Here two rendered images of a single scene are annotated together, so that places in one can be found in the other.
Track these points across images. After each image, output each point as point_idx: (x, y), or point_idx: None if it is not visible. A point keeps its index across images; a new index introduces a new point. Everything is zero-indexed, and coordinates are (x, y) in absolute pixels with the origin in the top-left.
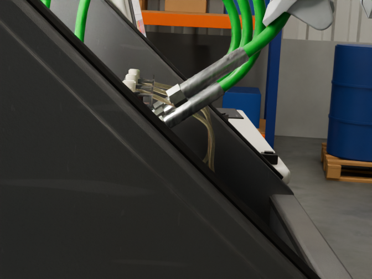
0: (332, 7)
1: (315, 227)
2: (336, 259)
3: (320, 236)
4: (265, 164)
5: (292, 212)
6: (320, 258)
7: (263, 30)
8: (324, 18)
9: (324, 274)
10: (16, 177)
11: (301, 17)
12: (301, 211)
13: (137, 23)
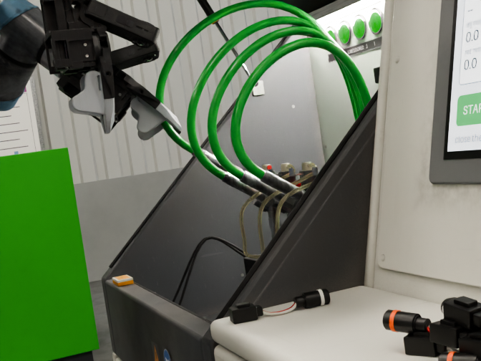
0: (137, 126)
1: (167, 315)
2: (147, 302)
3: (160, 311)
4: (232, 295)
5: (192, 320)
6: (157, 301)
7: (181, 137)
8: (142, 133)
9: (154, 295)
10: None
11: (156, 131)
12: (183, 323)
13: (465, 98)
